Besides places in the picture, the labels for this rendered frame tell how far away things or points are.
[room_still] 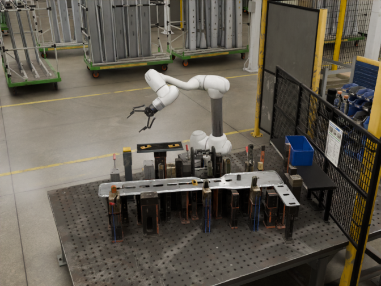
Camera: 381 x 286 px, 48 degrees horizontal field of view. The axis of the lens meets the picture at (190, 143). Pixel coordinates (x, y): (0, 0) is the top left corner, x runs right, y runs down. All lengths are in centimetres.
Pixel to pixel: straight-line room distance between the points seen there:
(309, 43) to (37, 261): 379
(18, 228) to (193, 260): 233
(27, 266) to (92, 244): 119
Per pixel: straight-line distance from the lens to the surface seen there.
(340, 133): 319
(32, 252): 440
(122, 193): 313
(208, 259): 297
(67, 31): 1247
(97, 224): 336
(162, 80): 318
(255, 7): 1005
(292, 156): 347
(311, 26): 536
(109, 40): 991
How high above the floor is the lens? 258
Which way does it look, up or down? 24 degrees down
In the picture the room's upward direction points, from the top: straight up
